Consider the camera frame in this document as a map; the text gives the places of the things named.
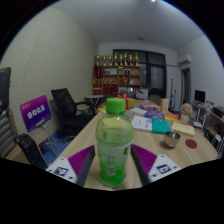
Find yellow gift box red ribbon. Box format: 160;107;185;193
117;92;137;110

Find white wall air conditioner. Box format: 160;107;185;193
178;54;194;67

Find small round side table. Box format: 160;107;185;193
83;94;104;109

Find striped chair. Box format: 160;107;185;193
0;108;18;159

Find orange upright card box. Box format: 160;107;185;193
160;97;170;113

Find black framed glass door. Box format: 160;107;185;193
112;49;167;101

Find black bag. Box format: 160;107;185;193
13;133;49;171

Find pale yellow envelope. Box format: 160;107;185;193
170;121;196;137

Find purple sign board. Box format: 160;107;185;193
19;94;53;133

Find orange book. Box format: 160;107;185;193
163;112;182;122

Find black computer monitor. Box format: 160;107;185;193
194;89;207;104

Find wooden shelf unit with trophies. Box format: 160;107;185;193
92;52;142;97

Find black tripod stand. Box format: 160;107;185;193
169;78;178;111

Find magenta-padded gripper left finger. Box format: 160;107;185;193
45;144;96;188

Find long white-legged desk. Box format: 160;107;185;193
193;99;224;134

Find black office chair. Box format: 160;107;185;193
50;87;96;138

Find small metal cup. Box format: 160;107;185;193
163;130;182;149

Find blue book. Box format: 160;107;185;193
143;110;166;121

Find teal book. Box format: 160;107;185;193
151;118;172;135

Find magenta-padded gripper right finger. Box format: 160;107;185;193
130;143;183;186

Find white book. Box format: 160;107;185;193
130;115;154;132

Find grey chair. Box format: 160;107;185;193
148;94;162;106

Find green-capped clear drink bottle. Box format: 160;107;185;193
95;97;136;188

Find pink flat box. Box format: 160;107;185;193
140;103;158;112

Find pink flowers in white pot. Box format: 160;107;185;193
179;102;194;126

